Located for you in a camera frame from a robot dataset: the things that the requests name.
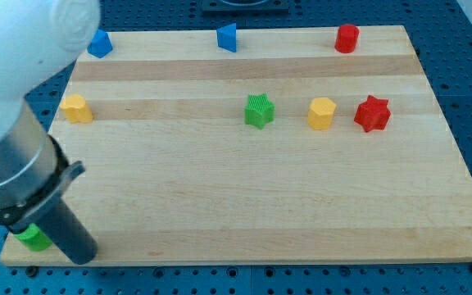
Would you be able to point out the yellow hexagon block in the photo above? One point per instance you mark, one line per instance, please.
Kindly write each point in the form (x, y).
(321, 113)

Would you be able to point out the yellow heart block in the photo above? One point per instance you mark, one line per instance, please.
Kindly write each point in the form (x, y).
(76, 109)

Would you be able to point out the green star block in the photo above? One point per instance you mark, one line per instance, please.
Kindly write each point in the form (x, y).
(259, 111)

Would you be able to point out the blue triangle block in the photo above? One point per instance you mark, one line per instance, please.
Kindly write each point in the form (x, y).
(227, 37)

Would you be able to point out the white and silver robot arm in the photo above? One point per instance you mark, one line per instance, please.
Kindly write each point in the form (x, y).
(38, 38)

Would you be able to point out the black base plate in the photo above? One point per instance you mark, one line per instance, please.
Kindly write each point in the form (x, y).
(244, 5)

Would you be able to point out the light wooden board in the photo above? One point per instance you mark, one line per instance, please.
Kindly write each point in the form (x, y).
(174, 176)

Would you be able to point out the green cylinder block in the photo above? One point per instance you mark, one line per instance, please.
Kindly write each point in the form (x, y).
(34, 238)

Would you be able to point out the red star block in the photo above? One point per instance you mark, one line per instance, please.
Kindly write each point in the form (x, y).
(373, 114)

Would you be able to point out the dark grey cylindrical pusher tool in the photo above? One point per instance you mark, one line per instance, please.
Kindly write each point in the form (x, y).
(46, 210)

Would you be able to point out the red cylinder block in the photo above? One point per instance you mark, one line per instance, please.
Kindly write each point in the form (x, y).
(347, 37)

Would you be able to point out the blue pentagon block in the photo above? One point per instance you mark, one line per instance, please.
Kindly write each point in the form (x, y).
(100, 45)

